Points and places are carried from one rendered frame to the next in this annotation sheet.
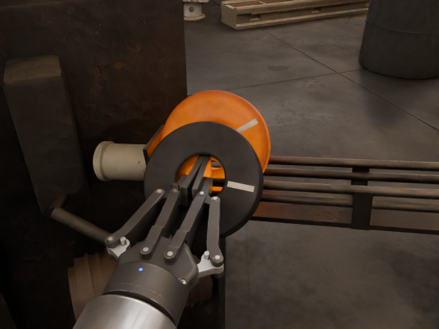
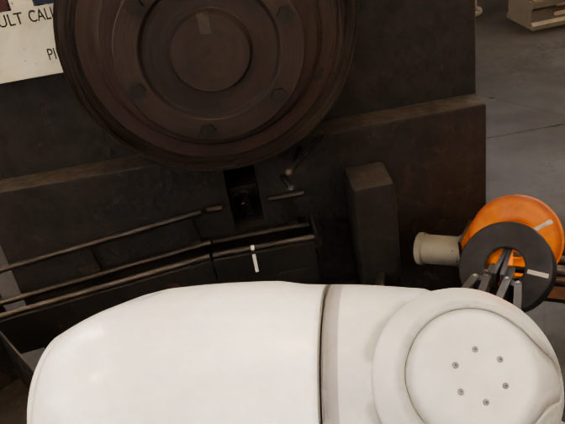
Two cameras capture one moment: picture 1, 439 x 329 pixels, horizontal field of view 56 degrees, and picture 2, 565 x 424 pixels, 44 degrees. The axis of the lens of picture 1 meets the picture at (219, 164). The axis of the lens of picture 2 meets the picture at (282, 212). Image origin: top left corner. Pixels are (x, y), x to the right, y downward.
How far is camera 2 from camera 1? 0.70 m
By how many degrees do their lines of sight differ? 17
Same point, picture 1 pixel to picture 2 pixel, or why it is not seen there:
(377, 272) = not seen: outside the picture
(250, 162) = (546, 255)
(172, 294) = not seen: hidden behind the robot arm
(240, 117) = (537, 217)
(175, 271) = not seen: hidden behind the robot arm
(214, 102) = (515, 204)
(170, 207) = (484, 287)
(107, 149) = (425, 239)
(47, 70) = (382, 180)
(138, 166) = (451, 254)
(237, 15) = (533, 10)
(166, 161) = (477, 251)
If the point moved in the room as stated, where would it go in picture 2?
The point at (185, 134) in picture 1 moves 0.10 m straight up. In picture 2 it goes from (493, 231) to (493, 179)
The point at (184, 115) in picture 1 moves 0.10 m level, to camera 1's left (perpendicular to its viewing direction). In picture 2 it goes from (490, 214) to (431, 214)
